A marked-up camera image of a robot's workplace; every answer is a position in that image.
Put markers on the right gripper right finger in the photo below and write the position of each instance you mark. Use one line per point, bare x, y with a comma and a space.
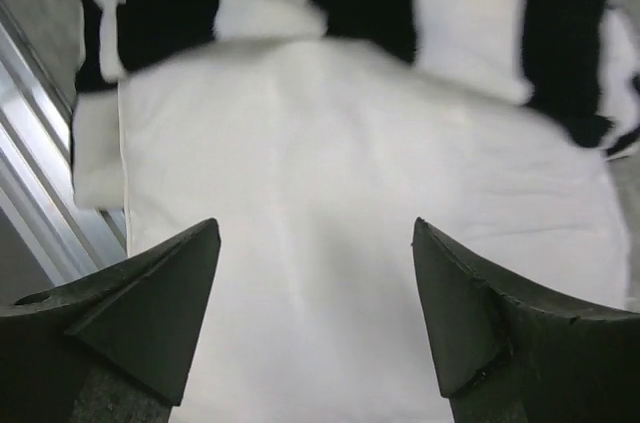
507, 349

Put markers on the white pillow yellow edge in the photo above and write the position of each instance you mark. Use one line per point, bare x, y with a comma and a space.
316, 158

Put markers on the aluminium mounting rail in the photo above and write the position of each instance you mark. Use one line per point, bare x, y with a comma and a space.
36, 189

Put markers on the black white striped pillowcase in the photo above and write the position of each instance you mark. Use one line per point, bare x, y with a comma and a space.
576, 61

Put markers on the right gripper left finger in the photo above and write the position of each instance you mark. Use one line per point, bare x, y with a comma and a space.
114, 346

